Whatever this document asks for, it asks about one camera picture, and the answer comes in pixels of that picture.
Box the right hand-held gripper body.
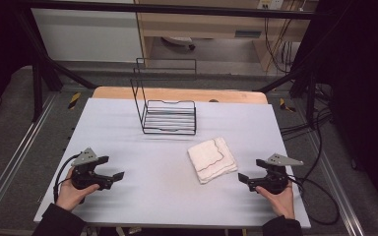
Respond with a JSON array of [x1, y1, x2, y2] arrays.
[[247, 152, 305, 196]]

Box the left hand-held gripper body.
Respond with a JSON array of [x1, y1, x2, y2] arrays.
[[69, 147, 116, 192]]

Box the white towel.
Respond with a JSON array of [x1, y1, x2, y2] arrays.
[[187, 137, 239, 185]]

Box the black wire rack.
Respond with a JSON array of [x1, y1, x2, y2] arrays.
[[130, 57, 198, 136]]

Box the person's right hand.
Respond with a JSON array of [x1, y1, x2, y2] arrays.
[[255, 181, 296, 220]]

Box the person's left hand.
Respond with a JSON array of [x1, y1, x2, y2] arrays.
[[55, 176, 101, 212]]

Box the light grey table cover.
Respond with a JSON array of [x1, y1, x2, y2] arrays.
[[33, 97, 312, 229]]

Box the yellow black tape marker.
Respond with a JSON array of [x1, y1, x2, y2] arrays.
[[279, 97, 296, 113], [67, 91, 82, 110]]

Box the wooden table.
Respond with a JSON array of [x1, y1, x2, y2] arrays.
[[92, 86, 269, 105]]

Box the black curtain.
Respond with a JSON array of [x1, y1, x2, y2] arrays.
[[308, 0, 378, 212], [0, 0, 31, 123]]

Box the white panel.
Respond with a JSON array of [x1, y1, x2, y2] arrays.
[[31, 8, 144, 63]]

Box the white chair base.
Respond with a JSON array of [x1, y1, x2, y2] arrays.
[[161, 35, 197, 51]]

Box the wooden desk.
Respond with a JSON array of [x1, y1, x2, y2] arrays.
[[134, 0, 319, 72]]

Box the left hand-held gripper black cable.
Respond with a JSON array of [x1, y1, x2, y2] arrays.
[[52, 152, 82, 205]]

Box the hand-held gripper black cable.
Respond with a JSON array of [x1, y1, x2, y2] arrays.
[[286, 175, 341, 226], [52, 152, 82, 205]]

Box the bundle of black floor cables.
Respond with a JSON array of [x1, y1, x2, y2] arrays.
[[280, 83, 335, 139]]

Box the right hand-held gripper black cable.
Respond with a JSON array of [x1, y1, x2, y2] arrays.
[[286, 175, 341, 226]]

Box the aluminium floor rail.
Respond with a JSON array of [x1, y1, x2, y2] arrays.
[[0, 92, 58, 224], [308, 131, 366, 236]]

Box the black metal frame strut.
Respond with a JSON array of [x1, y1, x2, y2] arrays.
[[257, 63, 321, 131], [16, 9, 98, 123]]

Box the hanging cables under desk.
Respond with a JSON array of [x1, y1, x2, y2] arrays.
[[263, 16, 295, 75]]

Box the white wall socket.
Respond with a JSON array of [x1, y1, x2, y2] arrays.
[[257, 0, 284, 11]]

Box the black metal frame bar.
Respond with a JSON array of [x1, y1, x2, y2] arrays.
[[16, 0, 319, 21]]

